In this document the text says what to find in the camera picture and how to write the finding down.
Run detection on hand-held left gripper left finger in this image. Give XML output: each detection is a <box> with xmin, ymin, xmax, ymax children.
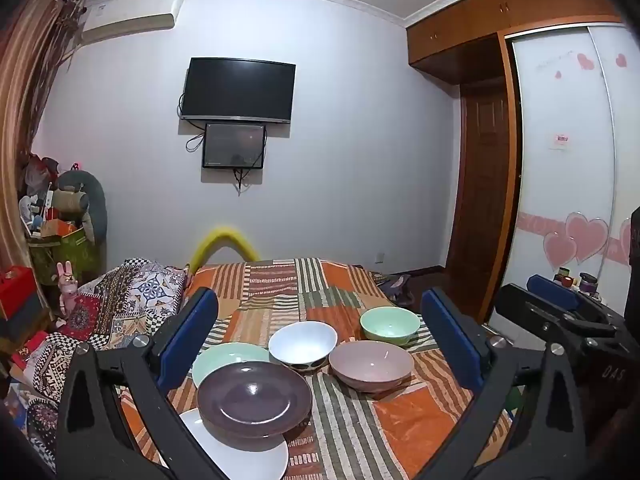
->
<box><xmin>56</xmin><ymin>287</ymin><xmax>228</xmax><ymax>480</ymax></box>

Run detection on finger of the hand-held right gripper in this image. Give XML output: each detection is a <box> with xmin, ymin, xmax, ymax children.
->
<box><xmin>495</xmin><ymin>284</ymin><xmax>616</xmax><ymax>343</ymax></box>
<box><xmin>530</xmin><ymin>274</ymin><xmax>626</xmax><ymax>328</ymax></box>

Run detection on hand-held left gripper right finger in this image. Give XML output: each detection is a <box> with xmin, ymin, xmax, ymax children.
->
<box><xmin>415</xmin><ymin>287</ymin><xmax>596</xmax><ymax>480</ymax></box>

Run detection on green plate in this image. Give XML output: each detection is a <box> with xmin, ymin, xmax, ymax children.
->
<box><xmin>191</xmin><ymin>342</ymin><xmax>273</xmax><ymax>388</ymax></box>

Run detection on green bowl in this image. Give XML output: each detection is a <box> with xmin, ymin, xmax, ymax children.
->
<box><xmin>360</xmin><ymin>306</ymin><xmax>422</xmax><ymax>347</ymax></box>

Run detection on pink bowl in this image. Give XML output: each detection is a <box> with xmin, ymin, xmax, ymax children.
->
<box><xmin>328</xmin><ymin>340</ymin><xmax>415</xmax><ymax>393</ymax></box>

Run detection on purple plate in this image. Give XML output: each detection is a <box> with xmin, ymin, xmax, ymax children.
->
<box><xmin>196</xmin><ymin>361</ymin><xmax>313</xmax><ymax>440</ymax></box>

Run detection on white bowl with dark spots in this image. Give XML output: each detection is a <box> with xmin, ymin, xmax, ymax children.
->
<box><xmin>268</xmin><ymin>321</ymin><xmax>339</xmax><ymax>372</ymax></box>

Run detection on white plate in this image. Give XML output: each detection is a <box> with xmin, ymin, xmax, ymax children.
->
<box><xmin>177</xmin><ymin>407</ymin><xmax>290</xmax><ymax>480</ymax></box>

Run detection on patterned patchwork quilt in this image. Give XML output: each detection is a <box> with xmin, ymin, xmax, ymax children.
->
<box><xmin>10</xmin><ymin>257</ymin><xmax>188</xmax><ymax>461</ymax></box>

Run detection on dark slippers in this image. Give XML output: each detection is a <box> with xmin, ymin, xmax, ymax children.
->
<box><xmin>380</xmin><ymin>272</ymin><xmax>416</xmax><ymax>306</ymax></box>

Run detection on white heart-print wardrobe door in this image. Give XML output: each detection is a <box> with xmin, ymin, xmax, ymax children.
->
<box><xmin>587</xmin><ymin>22</ymin><xmax>640</xmax><ymax>266</ymax></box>
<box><xmin>510</xmin><ymin>27</ymin><xmax>616</xmax><ymax>311</ymax></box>

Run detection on orange striped patchwork blanket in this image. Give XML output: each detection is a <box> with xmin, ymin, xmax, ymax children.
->
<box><xmin>115</xmin><ymin>257</ymin><xmax>516</xmax><ymax>480</ymax></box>

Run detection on yellow foam tube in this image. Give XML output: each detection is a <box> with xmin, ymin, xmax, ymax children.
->
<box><xmin>189</xmin><ymin>227</ymin><xmax>261</xmax><ymax>273</ymax></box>

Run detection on pink bunny figure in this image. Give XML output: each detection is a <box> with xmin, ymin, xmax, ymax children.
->
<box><xmin>56</xmin><ymin>260</ymin><xmax>81</xmax><ymax>316</ymax></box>

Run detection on brown wooden door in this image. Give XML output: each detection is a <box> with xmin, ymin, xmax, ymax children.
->
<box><xmin>445</xmin><ymin>80</ymin><xmax>511</xmax><ymax>281</ymax></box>

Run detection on grey plush toy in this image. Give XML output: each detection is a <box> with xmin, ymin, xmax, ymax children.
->
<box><xmin>52</xmin><ymin>170</ymin><xmax>108</xmax><ymax>246</ymax></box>

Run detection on red box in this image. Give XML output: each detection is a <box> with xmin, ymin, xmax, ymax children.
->
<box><xmin>0</xmin><ymin>267</ymin><xmax>38</xmax><ymax>321</ymax></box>

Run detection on small black monitor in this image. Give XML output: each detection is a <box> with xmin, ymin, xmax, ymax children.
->
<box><xmin>202</xmin><ymin>122</ymin><xmax>267</xmax><ymax>170</ymax></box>

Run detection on brown striped curtain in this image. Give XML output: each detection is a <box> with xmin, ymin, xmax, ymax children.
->
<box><xmin>0</xmin><ymin>0</ymin><xmax>83</xmax><ymax>271</ymax></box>

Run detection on white air conditioner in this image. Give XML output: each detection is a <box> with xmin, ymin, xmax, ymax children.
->
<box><xmin>80</xmin><ymin>0</ymin><xmax>183</xmax><ymax>43</ymax></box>

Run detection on black wall television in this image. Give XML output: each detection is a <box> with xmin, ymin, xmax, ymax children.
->
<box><xmin>181</xmin><ymin>57</ymin><xmax>296</xmax><ymax>125</ymax></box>

